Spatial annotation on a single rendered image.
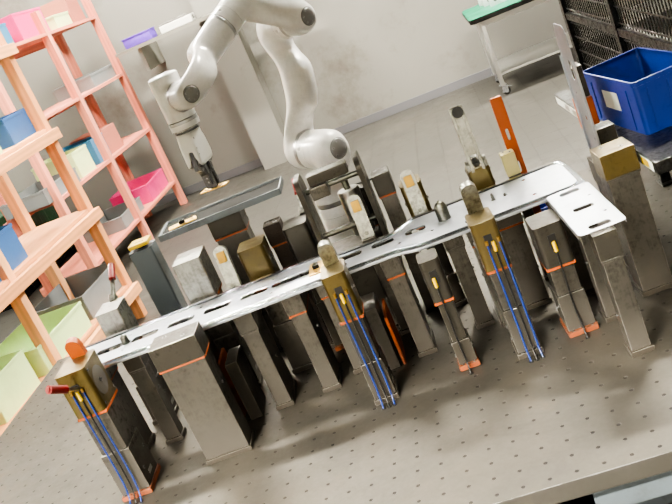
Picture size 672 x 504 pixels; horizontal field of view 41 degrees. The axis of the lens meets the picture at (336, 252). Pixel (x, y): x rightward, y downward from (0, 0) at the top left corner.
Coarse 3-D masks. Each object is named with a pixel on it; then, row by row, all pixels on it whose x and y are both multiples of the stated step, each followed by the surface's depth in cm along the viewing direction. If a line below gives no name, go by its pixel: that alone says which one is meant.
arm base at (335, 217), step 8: (336, 208) 274; (328, 216) 276; (336, 216) 275; (344, 216) 276; (328, 224) 278; (336, 224) 276; (344, 224) 276; (344, 232) 277; (352, 232) 278; (336, 240) 279
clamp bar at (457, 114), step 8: (456, 112) 221; (464, 112) 224; (456, 120) 225; (464, 120) 224; (456, 128) 225; (464, 128) 226; (464, 136) 226; (472, 136) 225; (464, 144) 225; (472, 144) 226; (464, 152) 226; (472, 152) 227; (480, 160) 226; (472, 168) 226
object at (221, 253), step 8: (216, 248) 234; (224, 248) 234; (216, 256) 234; (224, 256) 234; (224, 264) 235; (232, 264) 235; (224, 272) 235; (232, 272) 235; (224, 280) 235; (232, 280) 235; (240, 280) 237
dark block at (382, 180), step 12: (384, 168) 235; (372, 180) 233; (384, 180) 233; (384, 192) 234; (396, 192) 234; (384, 204) 235; (396, 204) 235; (396, 216) 236; (396, 228) 237; (420, 252) 243; (408, 264) 241; (420, 276) 242; (420, 288) 243; (432, 300) 244
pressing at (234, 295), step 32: (480, 192) 224; (512, 192) 215; (544, 192) 206; (416, 224) 222; (448, 224) 213; (384, 256) 211; (256, 288) 226; (288, 288) 216; (160, 320) 233; (192, 320) 223; (224, 320) 216; (96, 352) 230; (128, 352) 220
